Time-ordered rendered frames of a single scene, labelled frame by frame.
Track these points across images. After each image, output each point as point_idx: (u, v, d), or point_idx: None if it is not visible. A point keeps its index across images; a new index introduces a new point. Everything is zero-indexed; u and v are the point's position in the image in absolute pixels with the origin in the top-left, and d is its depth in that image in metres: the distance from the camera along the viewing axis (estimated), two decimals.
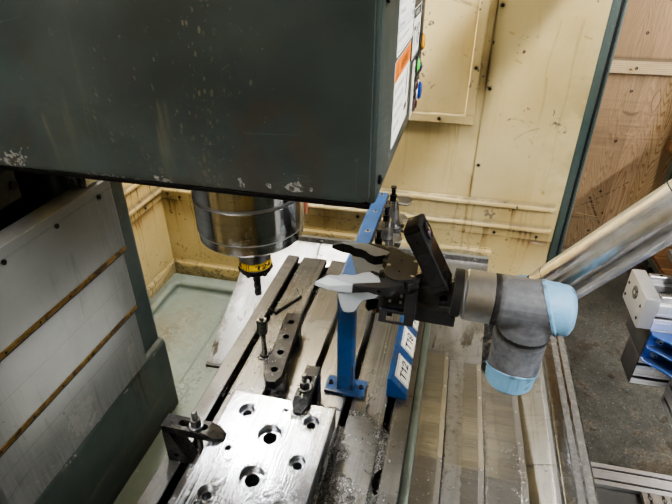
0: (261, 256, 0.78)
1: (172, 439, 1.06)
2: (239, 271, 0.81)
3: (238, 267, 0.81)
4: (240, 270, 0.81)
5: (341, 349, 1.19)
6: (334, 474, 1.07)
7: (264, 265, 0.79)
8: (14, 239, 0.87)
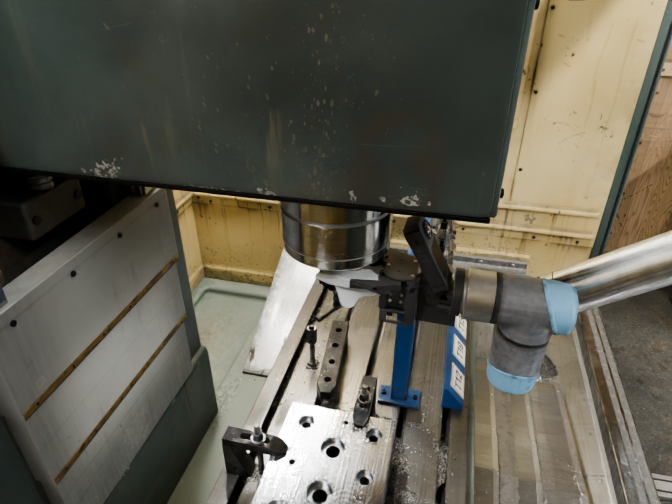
0: None
1: (232, 453, 1.03)
2: (320, 283, 0.79)
3: (319, 279, 0.78)
4: (321, 282, 0.78)
5: (398, 359, 1.17)
6: (397, 488, 1.04)
7: None
8: (83, 250, 0.85)
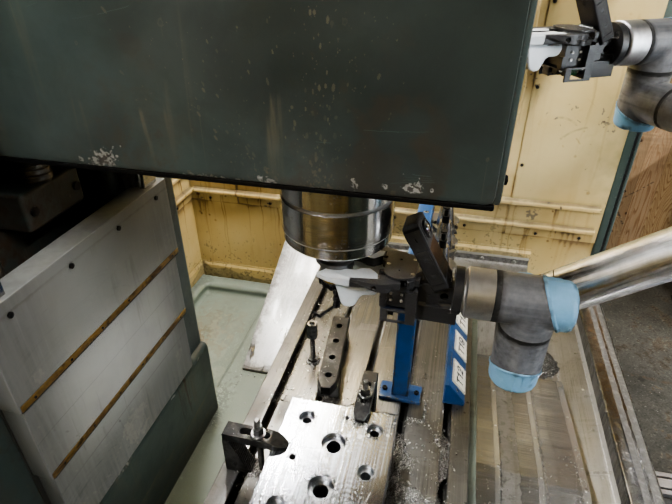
0: (346, 268, 0.76)
1: (232, 448, 1.03)
2: (320, 283, 0.79)
3: (319, 279, 0.78)
4: (321, 282, 0.78)
5: (399, 354, 1.16)
6: (399, 484, 1.03)
7: None
8: (81, 242, 0.84)
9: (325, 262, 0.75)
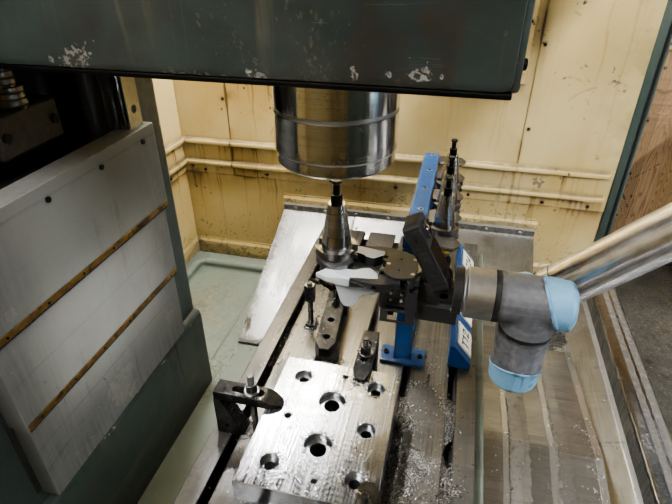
0: (346, 268, 0.76)
1: (224, 408, 0.96)
2: (320, 283, 0.79)
3: (319, 279, 0.78)
4: (321, 282, 0.78)
5: (401, 313, 1.09)
6: (401, 446, 0.97)
7: None
8: (59, 175, 0.78)
9: (325, 262, 0.75)
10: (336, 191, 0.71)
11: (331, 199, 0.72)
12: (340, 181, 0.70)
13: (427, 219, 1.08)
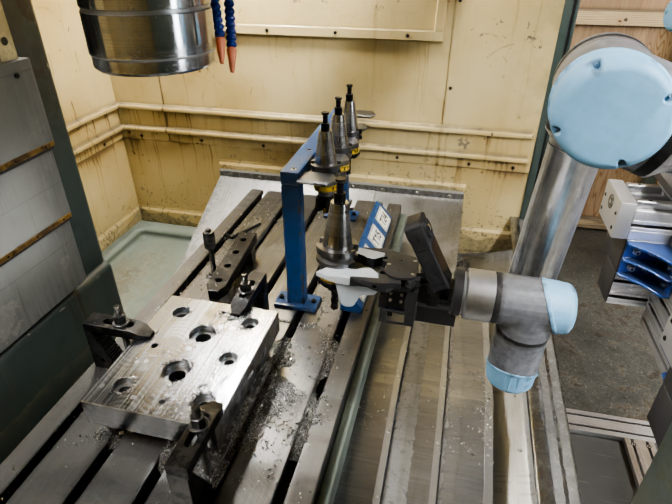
0: None
1: (96, 341, 0.96)
2: (319, 283, 0.78)
3: (318, 279, 0.78)
4: (320, 282, 0.78)
5: (289, 254, 1.09)
6: (275, 379, 0.97)
7: None
8: None
9: (326, 261, 0.75)
10: (340, 189, 0.71)
11: (334, 198, 0.72)
12: (344, 179, 0.71)
13: (313, 159, 1.08)
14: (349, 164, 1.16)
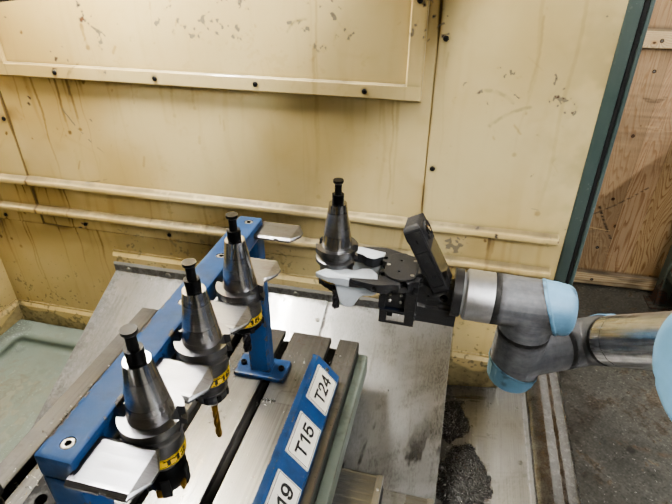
0: None
1: None
2: (319, 283, 0.79)
3: (319, 279, 0.78)
4: (320, 282, 0.78)
5: None
6: None
7: None
8: None
9: (325, 262, 0.75)
10: (338, 191, 0.71)
11: (332, 199, 0.72)
12: (342, 181, 0.70)
13: None
14: (228, 369, 0.61)
